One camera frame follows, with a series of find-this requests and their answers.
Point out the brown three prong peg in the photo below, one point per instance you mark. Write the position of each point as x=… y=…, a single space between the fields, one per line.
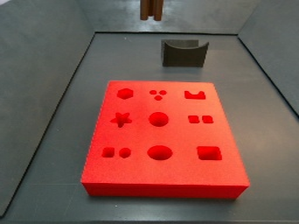
x=151 y=8

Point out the red foam shape board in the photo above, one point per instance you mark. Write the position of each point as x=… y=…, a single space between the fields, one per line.
x=163 y=144

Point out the dark grey curved block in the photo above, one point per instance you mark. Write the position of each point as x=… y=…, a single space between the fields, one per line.
x=183 y=53

